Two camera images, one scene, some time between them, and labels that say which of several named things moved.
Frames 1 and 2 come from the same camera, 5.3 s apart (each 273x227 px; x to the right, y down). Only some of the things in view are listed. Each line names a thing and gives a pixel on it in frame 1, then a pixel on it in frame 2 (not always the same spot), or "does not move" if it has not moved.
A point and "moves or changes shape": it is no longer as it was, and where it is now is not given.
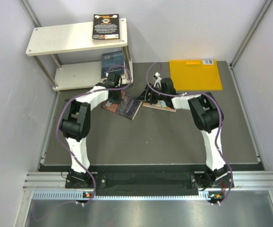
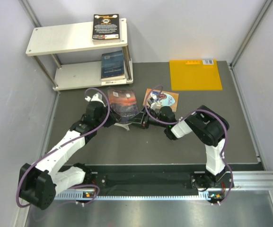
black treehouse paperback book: [106, 28] does not move
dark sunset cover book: [127, 108] moves or changes shape
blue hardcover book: [109, 59] does not move
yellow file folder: [195, 74] does not move
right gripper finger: [144, 96] → [137, 119]
